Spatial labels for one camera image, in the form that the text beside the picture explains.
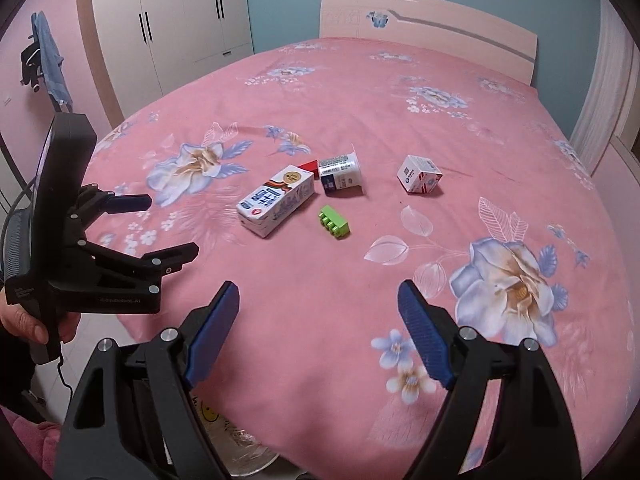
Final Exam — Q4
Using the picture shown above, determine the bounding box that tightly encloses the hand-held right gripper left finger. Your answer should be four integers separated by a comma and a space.
52, 281, 241, 480

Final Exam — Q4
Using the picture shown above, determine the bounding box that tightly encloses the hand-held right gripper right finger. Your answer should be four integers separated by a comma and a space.
397, 280, 583, 480

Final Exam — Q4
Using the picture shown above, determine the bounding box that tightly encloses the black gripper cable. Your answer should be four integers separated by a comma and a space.
55, 352, 76, 393

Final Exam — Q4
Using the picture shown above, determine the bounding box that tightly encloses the white yogurt cup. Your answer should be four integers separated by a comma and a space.
318, 145, 366, 197

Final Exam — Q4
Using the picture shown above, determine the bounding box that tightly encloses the person's left hand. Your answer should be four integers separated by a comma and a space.
0, 287, 81, 347

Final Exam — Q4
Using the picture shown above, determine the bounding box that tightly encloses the green toy brick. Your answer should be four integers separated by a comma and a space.
316, 205, 353, 236

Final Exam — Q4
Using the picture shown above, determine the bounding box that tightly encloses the pale curtain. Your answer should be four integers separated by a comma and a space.
570, 0, 640, 161

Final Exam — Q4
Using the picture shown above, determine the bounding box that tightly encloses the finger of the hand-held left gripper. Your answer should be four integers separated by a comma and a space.
75, 241, 200, 293
75, 185, 152, 235

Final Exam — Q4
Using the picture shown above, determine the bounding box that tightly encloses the small white and red box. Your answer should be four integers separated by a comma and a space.
397, 154, 444, 195

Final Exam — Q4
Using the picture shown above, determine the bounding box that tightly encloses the white smiley waste bin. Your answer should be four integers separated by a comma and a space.
187, 390, 281, 477

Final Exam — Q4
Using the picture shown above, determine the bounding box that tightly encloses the pale pink bed headboard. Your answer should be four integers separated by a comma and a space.
318, 0, 539, 86

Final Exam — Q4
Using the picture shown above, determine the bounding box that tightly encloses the pink floral blanket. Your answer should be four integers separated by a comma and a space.
80, 37, 631, 480

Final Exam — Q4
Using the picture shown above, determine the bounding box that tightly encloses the blue hanging garment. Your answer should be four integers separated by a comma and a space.
31, 11, 73, 113

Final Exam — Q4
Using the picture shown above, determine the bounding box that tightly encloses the white wardrobe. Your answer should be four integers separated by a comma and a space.
77, 0, 255, 121

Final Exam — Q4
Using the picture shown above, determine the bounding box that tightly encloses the white and blue milk carton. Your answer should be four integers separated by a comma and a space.
236, 164, 316, 239

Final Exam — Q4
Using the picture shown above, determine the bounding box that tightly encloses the black hanging item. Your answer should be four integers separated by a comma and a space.
20, 42, 43, 93

